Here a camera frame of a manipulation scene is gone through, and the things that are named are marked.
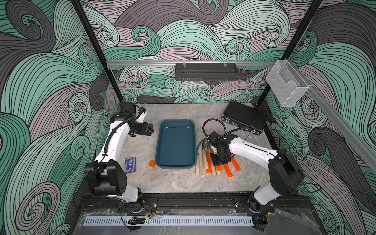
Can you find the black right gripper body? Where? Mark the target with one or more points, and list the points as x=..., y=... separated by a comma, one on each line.
x=218, y=158

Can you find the clear plastic wall bin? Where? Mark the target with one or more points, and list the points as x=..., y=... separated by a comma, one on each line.
x=287, y=82

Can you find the orange handle sickle long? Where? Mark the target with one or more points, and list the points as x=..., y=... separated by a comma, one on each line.
x=228, y=171

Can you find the black perforated wall shelf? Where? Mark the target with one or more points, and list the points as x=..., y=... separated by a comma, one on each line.
x=207, y=72

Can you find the teal plastic storage tray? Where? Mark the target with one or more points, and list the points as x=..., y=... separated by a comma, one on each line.
x=176, y=144

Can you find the small orange block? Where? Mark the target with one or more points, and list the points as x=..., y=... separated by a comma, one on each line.
x=152, y=164

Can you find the black case with latches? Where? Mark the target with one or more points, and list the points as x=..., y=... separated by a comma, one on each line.
x=242, y=115

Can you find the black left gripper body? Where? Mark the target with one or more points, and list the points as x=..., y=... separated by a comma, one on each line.
x=141, y=129

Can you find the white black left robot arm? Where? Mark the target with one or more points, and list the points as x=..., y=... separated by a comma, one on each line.
x=105, y=176

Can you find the white slotted cable duct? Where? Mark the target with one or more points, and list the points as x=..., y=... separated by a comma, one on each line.
x=171, y=221

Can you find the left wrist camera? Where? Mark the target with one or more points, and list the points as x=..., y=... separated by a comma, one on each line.
x=141, y=116

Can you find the blue card pack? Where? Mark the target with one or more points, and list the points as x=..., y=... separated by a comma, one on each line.
x=130, y=165

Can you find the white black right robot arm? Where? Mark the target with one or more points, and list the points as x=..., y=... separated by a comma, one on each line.
x=285, y=173

